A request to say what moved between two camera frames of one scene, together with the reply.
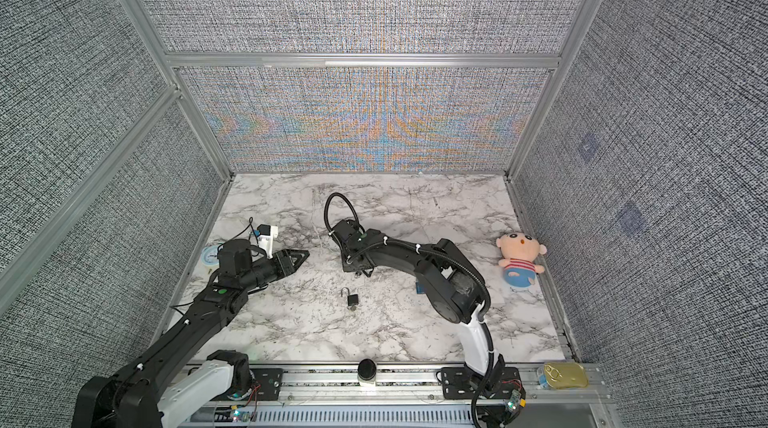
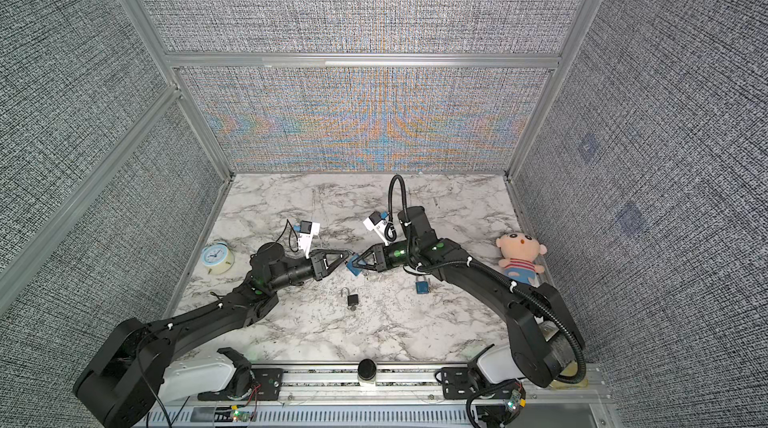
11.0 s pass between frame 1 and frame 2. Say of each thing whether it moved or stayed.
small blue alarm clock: stayed
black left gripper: moved
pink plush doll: stayed
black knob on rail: stayed
